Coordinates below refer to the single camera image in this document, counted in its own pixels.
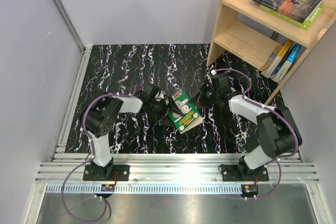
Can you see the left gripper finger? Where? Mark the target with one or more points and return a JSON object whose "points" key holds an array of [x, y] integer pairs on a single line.
{"points": [[165, 121], [173, 107]]}

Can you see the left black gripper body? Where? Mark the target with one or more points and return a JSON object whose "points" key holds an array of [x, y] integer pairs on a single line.
{"points": [[159, 107]]}

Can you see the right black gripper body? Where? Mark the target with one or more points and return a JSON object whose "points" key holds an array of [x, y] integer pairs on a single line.
{"points": [[209, 95]]}

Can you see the dark green coin book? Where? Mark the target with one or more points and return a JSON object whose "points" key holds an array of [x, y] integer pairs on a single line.
{"points": [[190, 117]]}

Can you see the blue 26-storey treehouse book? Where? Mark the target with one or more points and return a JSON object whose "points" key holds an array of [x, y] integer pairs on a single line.
{"points": [[284, 67]]}

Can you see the blue book back cover up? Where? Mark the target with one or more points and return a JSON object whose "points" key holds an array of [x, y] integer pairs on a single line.
{"points": [[275, 58]]}

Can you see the lime green treehouse book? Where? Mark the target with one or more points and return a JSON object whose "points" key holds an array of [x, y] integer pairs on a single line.
{"points": [[307, 22]]}

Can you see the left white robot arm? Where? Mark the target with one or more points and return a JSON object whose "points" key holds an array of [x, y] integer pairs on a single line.
{"points": [[100, 115]]}

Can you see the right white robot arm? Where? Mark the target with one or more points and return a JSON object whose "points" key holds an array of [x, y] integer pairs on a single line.
{"points": [[276, 129]]}

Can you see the wooden two-tier shelf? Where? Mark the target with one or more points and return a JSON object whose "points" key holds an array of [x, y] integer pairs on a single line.
{"points": [[254, 47]]}

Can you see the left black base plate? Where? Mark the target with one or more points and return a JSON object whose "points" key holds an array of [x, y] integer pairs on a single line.
{"points": [[109, 173]]}

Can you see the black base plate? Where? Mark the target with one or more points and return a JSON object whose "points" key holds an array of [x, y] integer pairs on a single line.
{"points": [[235, 173], [109, 173]]}

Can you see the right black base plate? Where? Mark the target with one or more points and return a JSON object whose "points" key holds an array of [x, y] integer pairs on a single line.
{"points": [[235, 173]]}

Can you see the aluminium mounting rail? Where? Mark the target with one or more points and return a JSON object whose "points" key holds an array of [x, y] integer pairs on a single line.
{"points": [[168, 174]]}

